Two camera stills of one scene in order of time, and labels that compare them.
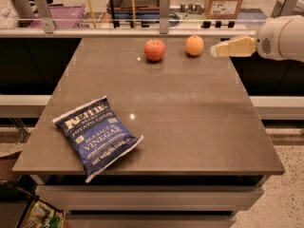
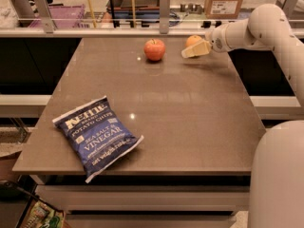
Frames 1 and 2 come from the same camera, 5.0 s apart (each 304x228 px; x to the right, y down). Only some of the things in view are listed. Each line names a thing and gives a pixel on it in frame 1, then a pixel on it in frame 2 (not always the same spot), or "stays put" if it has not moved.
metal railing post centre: x=164 y=11 stays put
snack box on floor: x=39 y=214 stays put
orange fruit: x=194 y=46 stays put
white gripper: x=265 y=42 -> x=216 y=42
